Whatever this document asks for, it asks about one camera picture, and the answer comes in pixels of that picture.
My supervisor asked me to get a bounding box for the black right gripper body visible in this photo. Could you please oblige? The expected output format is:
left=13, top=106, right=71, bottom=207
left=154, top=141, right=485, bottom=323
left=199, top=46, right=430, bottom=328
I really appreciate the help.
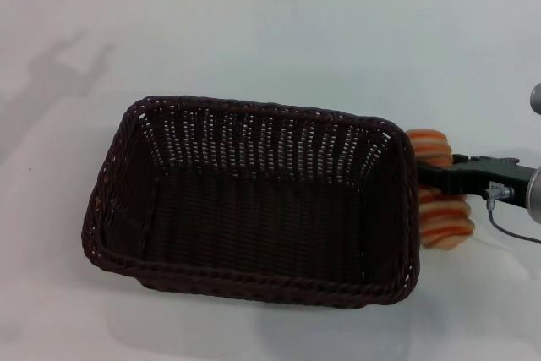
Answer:
left=449, top=153, right=536, bottom=206

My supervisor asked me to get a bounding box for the orange striped bread roll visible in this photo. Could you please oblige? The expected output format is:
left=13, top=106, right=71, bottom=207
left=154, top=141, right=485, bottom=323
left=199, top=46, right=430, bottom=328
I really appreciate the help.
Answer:
left=406, top=128, right=477, bottom=251

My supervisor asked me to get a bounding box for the dark brown woven basket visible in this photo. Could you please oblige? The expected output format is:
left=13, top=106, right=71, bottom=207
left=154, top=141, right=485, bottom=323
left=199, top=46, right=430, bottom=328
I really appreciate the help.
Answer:
left=80, top=94, right=422, bottom=310

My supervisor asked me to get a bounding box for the grey cable with metal plug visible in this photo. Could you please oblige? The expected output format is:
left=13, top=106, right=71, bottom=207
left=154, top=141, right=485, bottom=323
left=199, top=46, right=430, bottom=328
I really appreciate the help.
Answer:
left=484, top=185, right=541, bottom=246

